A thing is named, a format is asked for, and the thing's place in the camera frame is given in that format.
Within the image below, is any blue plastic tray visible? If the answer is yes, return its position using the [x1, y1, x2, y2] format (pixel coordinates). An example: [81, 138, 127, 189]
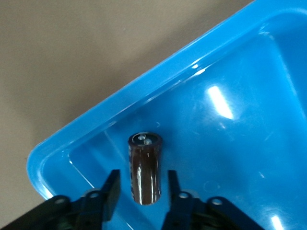
[26, 0, 307, 230]

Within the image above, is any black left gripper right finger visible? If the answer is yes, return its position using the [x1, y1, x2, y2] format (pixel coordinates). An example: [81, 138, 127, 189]
[162, 169, 262, 230]

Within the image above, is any brown cylindrical electrolytic capacitor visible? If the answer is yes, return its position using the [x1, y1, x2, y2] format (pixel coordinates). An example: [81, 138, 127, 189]
[127, 131, 164, 206]

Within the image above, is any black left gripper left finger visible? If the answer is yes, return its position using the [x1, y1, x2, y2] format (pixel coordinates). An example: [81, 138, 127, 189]
[0, 169, 122, 230]

